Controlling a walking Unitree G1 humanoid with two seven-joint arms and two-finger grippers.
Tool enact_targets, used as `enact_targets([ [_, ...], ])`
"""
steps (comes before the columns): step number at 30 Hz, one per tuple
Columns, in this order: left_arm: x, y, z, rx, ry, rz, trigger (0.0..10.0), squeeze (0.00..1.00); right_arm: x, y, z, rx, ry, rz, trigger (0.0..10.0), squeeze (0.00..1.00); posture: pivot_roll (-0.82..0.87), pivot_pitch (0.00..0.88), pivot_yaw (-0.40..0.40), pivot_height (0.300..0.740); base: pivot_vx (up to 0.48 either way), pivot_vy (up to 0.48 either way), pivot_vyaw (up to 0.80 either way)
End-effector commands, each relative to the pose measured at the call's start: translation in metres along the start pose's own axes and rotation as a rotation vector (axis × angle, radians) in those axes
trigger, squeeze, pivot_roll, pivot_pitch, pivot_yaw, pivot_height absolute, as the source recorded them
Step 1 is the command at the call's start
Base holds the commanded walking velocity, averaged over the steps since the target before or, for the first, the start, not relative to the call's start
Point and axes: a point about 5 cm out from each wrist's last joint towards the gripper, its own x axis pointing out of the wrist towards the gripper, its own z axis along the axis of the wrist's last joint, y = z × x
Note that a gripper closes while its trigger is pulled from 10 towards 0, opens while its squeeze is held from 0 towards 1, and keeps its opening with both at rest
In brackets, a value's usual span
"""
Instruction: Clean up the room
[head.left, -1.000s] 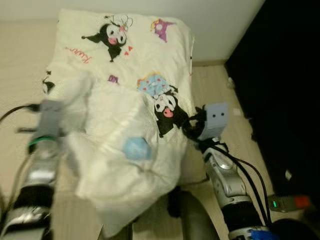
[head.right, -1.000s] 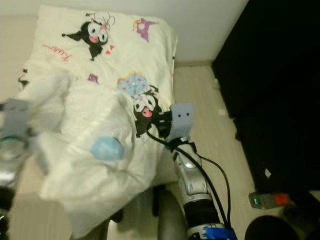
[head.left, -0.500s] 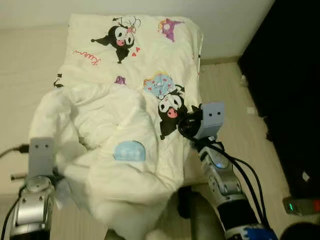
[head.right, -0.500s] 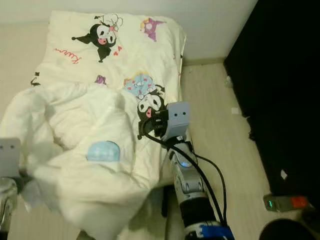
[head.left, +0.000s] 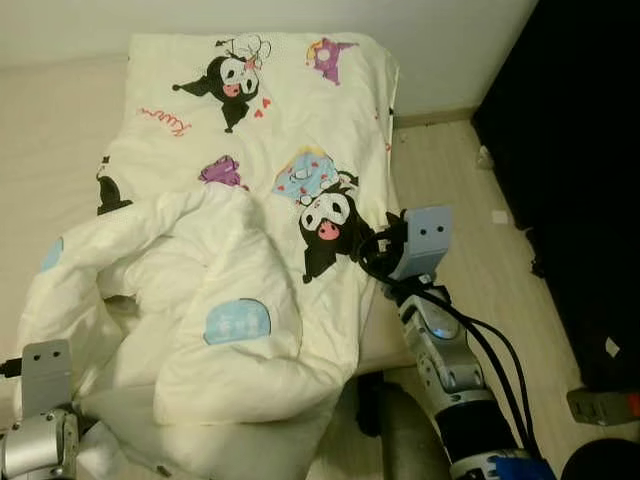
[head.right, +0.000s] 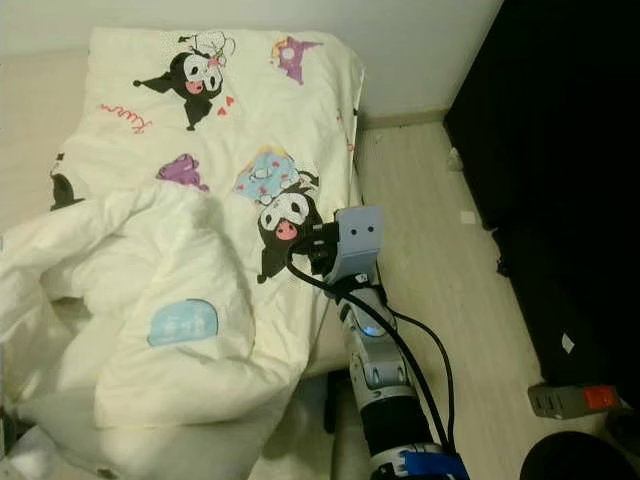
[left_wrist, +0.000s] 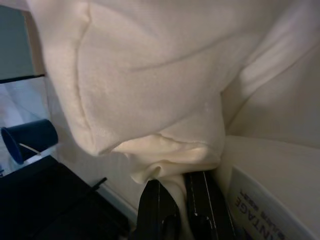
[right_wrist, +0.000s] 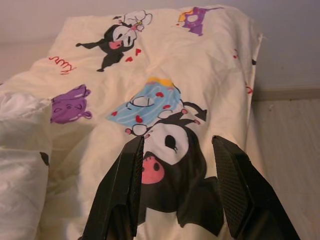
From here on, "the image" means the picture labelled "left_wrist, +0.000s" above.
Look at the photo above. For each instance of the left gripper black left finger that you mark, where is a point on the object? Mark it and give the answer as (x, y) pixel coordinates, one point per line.
(155, 207)

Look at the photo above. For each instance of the round blue waste bin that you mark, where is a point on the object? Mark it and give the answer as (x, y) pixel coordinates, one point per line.
(30, 140)

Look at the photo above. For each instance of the pale wooden skirting board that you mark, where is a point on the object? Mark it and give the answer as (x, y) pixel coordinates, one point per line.
(35, 45)

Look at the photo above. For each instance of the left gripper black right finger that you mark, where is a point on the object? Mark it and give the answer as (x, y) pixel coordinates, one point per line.
(207, 205)

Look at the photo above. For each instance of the cream cartoon print blanket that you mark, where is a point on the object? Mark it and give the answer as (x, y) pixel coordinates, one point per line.
(150, 75)

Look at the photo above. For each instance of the white book with blue letters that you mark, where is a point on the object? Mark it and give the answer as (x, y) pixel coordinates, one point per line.
(270, 187)

